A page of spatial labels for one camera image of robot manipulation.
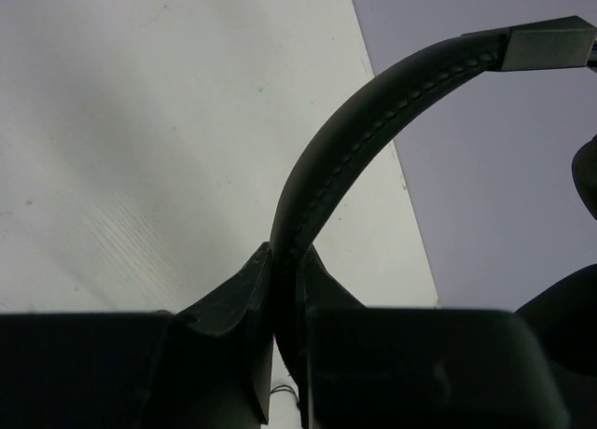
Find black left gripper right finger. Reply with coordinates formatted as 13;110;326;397
297;250;571;428

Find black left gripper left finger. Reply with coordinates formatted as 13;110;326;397
1;244;272;428

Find black over-ear headphones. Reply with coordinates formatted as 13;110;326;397
271;16;596;428

